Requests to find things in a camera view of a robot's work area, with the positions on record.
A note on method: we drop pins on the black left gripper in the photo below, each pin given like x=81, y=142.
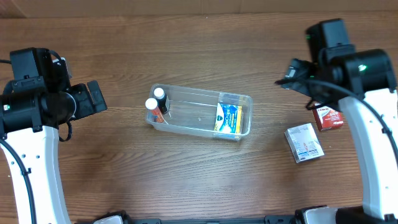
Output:
x=96, y=96

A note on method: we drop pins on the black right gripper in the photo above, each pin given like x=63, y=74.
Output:
x=292, y=74

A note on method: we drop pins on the orange bottle white cap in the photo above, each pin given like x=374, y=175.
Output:
x=153, y=106

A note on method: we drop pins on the black bottle white cap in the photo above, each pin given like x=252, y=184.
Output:
x=162, y=99

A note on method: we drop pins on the blue yellow VapoDrops box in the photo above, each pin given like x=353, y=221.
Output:
x=229, y=119

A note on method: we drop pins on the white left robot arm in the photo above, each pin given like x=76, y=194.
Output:
x=37, y=108

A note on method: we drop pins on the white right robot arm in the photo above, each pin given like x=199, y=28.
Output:
x=363, y=87

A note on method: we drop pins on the clear plastic container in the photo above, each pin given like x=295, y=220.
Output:
x=193, y=111

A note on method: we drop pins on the red medicine box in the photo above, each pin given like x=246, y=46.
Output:
x=327, y=118

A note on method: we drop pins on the white medicine box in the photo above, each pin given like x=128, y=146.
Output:
x=304, y=143

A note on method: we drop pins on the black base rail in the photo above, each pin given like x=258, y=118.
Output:
x=268, y=219

